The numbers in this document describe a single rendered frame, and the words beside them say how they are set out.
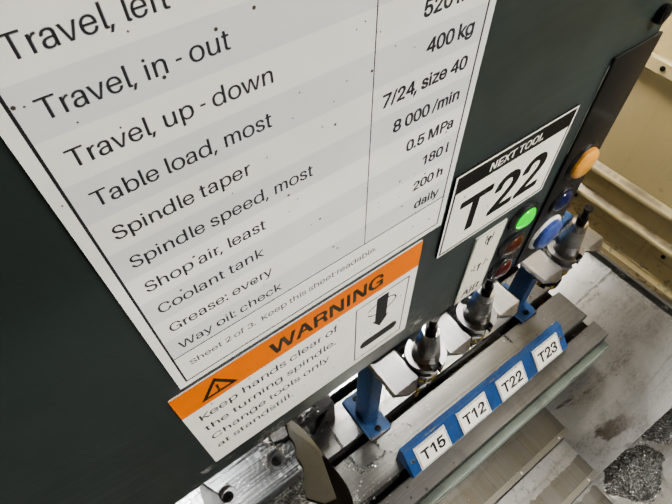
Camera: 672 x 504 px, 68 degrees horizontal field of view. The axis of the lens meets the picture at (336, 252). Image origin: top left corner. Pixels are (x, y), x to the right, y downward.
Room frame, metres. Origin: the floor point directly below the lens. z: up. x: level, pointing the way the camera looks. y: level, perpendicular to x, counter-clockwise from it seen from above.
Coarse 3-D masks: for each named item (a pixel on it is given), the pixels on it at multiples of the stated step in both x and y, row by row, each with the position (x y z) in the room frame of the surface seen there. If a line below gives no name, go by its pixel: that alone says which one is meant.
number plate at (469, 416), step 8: (472, 400) 0.34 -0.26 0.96; (480, 400) 0.35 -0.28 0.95; (464, 408) 0.33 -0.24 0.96; (472, 408) 0.33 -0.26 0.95; (480, 408) 0.33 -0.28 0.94; (488, 408) 0.34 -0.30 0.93; (456, 416) 0.31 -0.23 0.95; (464, 416) 0.32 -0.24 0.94; (472, 416) 0.32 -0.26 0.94; (480, 416) 0.32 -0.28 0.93; (464, 424) 0.30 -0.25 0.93; (472, 424) 0.31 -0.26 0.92; (464, 432) 0.29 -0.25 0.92
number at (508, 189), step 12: (552, 144) 0.23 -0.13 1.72; (528, 156) 0.21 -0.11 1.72; (540, 156) 0.22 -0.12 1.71; (516, 168) 0.21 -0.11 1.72; (528, 168) 0.22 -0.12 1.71; (540, 168) 0.23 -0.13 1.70; (504, 180) 0.20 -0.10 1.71; (516, 180) 0.21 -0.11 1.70; (528, 180) 0.22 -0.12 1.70; (540, 180) 0.23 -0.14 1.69; (492, 192) 0.20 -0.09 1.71; (504, 192) 0.21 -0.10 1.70; (516, 192) 0.22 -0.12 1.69; (528, 192) 0.23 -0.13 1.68; (492, 204) 0.20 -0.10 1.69; (504, 204) 0.21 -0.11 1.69; (492, 216) 0.21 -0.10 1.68
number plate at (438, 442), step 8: (440, 432) 0.28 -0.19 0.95; (424, 440) 0.27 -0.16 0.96; (432, 440) 0.27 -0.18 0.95; (440, 440) 0.27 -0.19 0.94; (448, 440) 0.28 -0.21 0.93; (416, 448) 0.25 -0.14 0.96; (424, 448) 0.26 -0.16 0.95; (432, 448) 0.26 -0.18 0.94; (440, 448) 0.26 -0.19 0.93; (448, 448) 0.26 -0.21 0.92; (416, 456) 0.24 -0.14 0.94; (424, 456) 0.25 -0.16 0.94; (432, 456) 0.25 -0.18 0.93; (424, 464) 0.23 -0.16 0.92
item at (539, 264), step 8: (536, 256) 0.50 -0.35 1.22; (544, 256) 0.50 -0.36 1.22; (520, 264) 0.49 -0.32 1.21; (528, 264) 0.49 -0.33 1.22; (536, 264) 0.49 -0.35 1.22; (544, 264) 0.49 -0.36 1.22; (552, 264) 0.49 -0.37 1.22; (536, 272) 0.47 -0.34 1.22; (544, 272) 0.47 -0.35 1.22; (552, 272) 0.47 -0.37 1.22; (560, 272) 0.47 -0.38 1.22; (544, 280) 0.45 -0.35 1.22; (552, 280) 0.45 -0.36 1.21
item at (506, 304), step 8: (496, 288) 0.44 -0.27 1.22; (504, 288) 0.44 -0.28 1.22; (496, 296) 0.42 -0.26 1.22; (504, 296) 0.42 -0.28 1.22; (512, 296) 0.42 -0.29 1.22; (496, 304) 0.41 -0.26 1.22; (504, 304) 0.41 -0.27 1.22; (512, 304) 0.41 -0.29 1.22; (496, 312) 0.39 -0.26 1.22; (504, 312) 0.39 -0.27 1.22; (512, 312) 0.39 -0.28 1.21
